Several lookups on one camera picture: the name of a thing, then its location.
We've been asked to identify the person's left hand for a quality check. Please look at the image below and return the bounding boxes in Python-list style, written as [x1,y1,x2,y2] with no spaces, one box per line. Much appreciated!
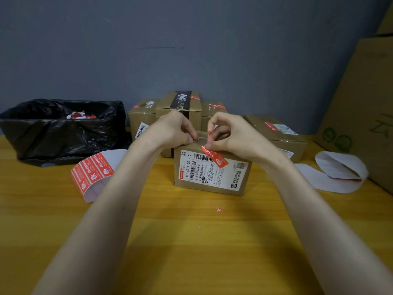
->
[130,109,199,157]

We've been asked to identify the person's right hand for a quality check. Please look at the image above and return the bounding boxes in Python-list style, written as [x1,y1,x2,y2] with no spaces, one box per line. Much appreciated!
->
[204,111,288,167]

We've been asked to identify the box with black tape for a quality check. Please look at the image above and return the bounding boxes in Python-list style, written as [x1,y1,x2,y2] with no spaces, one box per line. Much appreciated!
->
[156,91,203,158]

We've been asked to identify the white printed price label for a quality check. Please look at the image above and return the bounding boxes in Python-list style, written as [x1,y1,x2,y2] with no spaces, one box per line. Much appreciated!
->
[135,122,150,139]

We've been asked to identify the small brown cardboard box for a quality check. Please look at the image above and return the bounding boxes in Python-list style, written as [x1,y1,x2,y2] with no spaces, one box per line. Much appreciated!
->
[173,131,253,196]
[127,99,160,140]
[201,102,228,132]

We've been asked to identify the white barcode label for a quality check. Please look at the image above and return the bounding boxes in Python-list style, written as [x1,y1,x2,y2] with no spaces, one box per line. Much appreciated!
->
[272,123,298,136]

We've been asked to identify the white shipping label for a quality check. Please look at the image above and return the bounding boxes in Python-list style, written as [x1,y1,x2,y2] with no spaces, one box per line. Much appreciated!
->
[179,149,249,191]

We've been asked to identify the long brown cardboard box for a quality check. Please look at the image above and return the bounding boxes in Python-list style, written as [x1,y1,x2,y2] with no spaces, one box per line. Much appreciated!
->
[244,115,309,163]

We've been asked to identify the red sticker label strip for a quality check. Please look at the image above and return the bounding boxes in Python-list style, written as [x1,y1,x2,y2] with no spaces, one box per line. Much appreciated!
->
[71,149,128,203]

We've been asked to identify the white backing paper strip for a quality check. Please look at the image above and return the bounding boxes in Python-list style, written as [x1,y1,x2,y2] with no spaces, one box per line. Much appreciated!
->
[294,151,369,194]

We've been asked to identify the person's right forearm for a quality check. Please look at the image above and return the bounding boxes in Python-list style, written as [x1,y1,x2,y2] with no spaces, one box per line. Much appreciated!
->
[261,155,393,295]

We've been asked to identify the person's left forearm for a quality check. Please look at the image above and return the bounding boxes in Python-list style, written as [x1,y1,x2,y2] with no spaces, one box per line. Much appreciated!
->
[32,143,160,295]

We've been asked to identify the black plastic trash bag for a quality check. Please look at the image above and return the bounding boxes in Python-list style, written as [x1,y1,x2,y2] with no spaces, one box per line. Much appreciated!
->
[0,99,131,168]

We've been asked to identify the large green printed carton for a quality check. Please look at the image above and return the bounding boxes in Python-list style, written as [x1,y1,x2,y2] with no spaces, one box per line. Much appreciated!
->
[376,2,393,36]
[314,36,393,194]

